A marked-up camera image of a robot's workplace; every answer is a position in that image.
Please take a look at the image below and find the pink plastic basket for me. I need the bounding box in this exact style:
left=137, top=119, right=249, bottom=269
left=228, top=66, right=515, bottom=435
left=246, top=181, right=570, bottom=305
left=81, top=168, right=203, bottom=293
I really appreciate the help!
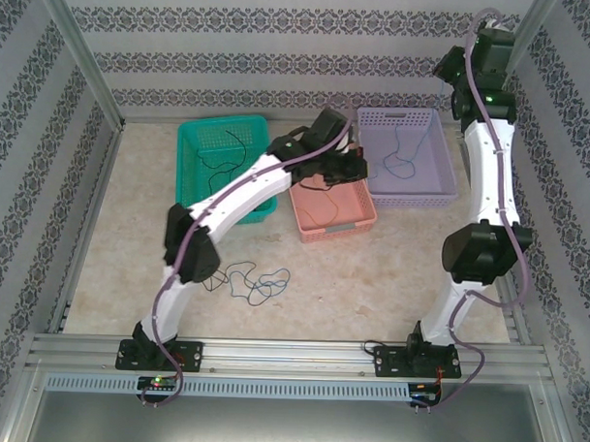
left=287, top=172, right=379, bottom=247

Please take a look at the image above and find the thin orange cable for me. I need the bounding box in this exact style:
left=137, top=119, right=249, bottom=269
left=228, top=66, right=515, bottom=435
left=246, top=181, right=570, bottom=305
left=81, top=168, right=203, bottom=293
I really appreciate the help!
left=298, top=179, right=341, bottom=225

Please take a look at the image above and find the thin black cable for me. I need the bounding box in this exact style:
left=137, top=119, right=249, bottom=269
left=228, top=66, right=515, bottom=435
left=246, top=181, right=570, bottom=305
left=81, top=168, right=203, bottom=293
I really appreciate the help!
left=205, top=167, right=244, bottom=205
left=202, top=270, right=230, bottom=294
left=195, top=127, right=249, bottom=181

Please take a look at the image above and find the teal plastic basket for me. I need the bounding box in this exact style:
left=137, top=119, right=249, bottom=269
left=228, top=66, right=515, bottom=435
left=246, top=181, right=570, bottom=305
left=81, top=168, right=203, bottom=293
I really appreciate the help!
left=172, top=112, right=282, bottom=227

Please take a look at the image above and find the purple plastic basket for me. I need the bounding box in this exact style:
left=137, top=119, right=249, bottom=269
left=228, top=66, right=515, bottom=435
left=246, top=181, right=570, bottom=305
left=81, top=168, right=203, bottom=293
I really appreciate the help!
left=353, top=105, right=461, bottom=211

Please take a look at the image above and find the small circuit board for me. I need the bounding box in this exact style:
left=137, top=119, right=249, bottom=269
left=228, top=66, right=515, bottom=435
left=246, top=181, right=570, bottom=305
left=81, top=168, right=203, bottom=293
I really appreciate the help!
left=408, top=382, right=444, bottom=400
left=137, top=373, right=180, bottom=392

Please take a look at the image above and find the aluminium back rail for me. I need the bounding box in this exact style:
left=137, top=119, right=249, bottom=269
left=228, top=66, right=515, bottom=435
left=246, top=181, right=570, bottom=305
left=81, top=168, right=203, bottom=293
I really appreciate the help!
left=121, top=109, right=469, bottom=139

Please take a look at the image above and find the aluminium frame post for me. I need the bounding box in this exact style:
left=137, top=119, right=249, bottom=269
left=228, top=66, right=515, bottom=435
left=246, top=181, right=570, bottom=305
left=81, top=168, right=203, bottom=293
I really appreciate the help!
left=502, top=0, right=561, bottom=95
left=26, top=0, right=132, bottom=132

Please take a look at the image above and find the purple camera cable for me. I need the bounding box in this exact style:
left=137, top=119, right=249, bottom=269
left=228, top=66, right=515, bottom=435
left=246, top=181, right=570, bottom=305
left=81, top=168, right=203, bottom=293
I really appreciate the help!
left=140, top=113, right=356, bottom=413
left=433, top=6, right=543, bottom=418

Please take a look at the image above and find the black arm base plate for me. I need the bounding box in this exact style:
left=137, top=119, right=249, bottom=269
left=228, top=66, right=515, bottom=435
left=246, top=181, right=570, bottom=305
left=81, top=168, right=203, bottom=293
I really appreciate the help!
left=371, top=344, right=461, bottom=382
left=117, top=338, right=204, bottom=374

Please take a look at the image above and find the aluminium mounting rail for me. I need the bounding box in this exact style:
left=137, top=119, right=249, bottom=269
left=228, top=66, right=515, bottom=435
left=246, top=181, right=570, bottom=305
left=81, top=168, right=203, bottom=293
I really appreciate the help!
left=25, top=331, right=548, bottom=387

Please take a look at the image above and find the aluminium side rail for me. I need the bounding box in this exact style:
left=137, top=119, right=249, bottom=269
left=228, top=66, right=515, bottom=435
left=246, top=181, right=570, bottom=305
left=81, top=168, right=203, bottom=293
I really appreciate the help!
left=452, top=132, right=540, bottom=346
left=47, top=119, right=128, bottom=337

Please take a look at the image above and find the white slotted cable duct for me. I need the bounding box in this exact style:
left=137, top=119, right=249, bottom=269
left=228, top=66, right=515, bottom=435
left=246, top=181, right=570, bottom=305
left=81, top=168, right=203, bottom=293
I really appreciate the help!
left=44, top=370, right=413, bottom=405

